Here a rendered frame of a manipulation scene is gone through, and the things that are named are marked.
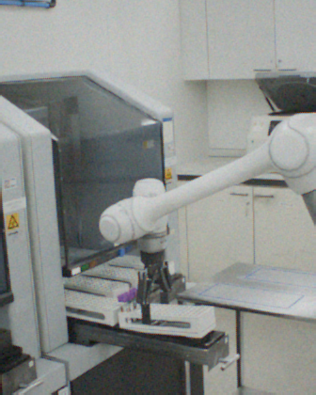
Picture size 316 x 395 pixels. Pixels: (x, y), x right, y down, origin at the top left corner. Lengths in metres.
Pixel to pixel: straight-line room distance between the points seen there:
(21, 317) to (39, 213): 0.32
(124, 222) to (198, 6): 3.19
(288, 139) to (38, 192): 0.85
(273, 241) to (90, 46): 1.69
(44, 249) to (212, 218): 2.61
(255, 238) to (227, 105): 1.15
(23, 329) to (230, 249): 2.69
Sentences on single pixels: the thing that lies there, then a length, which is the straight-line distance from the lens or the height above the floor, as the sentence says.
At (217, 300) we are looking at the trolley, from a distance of 2.35.
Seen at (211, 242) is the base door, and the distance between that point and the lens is 4.66.
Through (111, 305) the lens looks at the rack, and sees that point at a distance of 2.23.
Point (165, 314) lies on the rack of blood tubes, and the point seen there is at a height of 0.88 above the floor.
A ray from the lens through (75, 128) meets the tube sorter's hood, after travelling 2.26.
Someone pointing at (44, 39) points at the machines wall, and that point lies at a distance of 3.77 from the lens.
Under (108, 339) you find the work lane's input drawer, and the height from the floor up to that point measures 0.78.
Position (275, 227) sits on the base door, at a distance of 4.42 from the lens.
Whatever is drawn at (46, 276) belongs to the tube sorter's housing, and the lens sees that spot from 2.15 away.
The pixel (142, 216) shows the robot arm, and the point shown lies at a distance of 1.84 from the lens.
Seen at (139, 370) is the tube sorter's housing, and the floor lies 0.55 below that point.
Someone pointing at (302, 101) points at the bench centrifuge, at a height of 1.34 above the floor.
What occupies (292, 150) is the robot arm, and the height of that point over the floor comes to 1.42.
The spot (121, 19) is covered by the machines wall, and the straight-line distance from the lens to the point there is 4.34.
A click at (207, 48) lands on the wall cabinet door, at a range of 4.82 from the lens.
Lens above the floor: 1.62
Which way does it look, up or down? 10 degrees down
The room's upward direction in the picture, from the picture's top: 3 degrees counter-clockwise
